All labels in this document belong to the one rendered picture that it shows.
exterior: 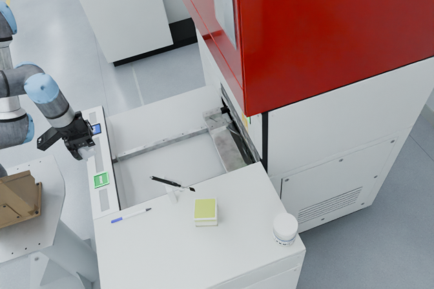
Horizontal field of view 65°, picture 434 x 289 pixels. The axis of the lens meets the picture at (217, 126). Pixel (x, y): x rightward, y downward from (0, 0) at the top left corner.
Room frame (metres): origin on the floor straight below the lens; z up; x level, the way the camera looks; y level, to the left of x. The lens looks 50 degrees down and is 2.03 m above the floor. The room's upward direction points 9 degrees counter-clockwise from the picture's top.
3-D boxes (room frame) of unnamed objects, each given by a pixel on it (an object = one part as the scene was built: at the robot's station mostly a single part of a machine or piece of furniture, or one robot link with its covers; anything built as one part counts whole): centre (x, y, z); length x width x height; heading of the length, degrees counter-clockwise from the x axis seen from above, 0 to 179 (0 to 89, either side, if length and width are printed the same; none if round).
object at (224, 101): (0.91, -0.09, 0.89); 0.44 x 0.02 x 0.10; 12
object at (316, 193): (1.16, -0.40, 0.41); 0.82 x 0.71 x 0.82; 12
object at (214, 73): (1.09, -0.07, 1.02); 0.82 x 0.03 x 0.40; 12
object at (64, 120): (0.73, 0.45, 1.33); 0.08 x 0.08 x 0.05
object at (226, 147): (0.86, -0.02, 0.87); 0.36 x 0.08 x 0.03; 12
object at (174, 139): (0.96, 0.20, 0.84); 0.50 x 0.02 x 0.03; 102
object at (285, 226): (0.40, -0.15, 1.01); 0.07 x 0.07 x 0.10
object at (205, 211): (0.50, 0.08, 1.00); 0.07 x 0.07 x 0.07; 82
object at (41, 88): (0.73, 0.45, 1.41); 0.09 x 0.08 x 0.11; 35
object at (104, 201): (0.84, 0.48, 0.89); 0.55 x 0.09 x 0.14; 12
